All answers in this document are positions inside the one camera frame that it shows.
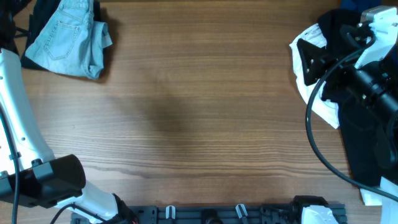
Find light blue denim shorts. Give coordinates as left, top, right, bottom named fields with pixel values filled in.
left=25, top=0, right=113, bottom=80

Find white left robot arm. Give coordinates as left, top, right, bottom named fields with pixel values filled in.
left=1, top=49, right=135, bottom=223

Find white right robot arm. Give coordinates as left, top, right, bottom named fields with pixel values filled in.
left=297, top=37, right=397, bottom=223

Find white printed t-shirt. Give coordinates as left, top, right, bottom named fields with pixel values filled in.
left=289, top=23, right=341, bottom=130

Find blue garment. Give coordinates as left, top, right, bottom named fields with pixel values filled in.
left=340, top=0, right=382, bottom=13

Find black logo t-shirt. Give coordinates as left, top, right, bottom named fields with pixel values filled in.
left=303, top=6, right=397, bottom=187

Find folded dark green garment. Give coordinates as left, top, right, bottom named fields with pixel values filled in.
left=20, top=0, right=102, bottom=71

